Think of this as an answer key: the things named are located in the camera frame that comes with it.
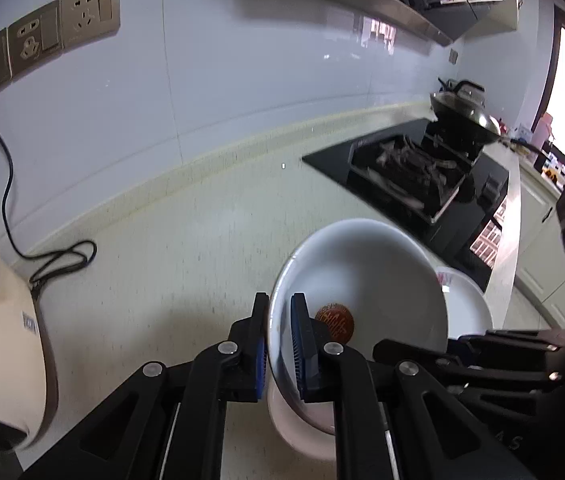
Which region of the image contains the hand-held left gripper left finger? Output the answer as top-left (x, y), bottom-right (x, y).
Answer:
top-left (22, 291), bottom-right (270, 480)

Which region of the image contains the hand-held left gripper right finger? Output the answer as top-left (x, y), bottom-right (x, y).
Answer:
top-left (290, 292), bottom-right (538, 480)

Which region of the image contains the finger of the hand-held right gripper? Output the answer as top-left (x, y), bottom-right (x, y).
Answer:
top-left (447, 329), bottom-right (565, 376)
top-left (373, 338), bottom-right (563, 413)

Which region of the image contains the plain white bowl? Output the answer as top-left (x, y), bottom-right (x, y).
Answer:
top-left (266, 266), bottom-right (494, 462)

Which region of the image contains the white bowl red pattern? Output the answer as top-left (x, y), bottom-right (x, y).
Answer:
top-left (267, 217), bottom-right (449, 436)

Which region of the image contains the white base cabinet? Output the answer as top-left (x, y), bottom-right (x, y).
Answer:
top-left (513, 160), bottom-right (565, 329)

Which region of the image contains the black wok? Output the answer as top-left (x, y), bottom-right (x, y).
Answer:
top-left (430, 77), bottom-right (553, 154)

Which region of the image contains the black pan support grate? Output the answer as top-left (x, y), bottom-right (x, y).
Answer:
top-left (350, 132), bottom-right (478, 224)

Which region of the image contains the black glass gas stove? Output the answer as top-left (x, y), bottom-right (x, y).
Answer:
top-left (303, 117), bottom-right (511, 288)

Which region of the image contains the cream rice cooker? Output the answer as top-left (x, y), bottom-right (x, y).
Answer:
top-left (0, 234), bottom-right (59, 455)

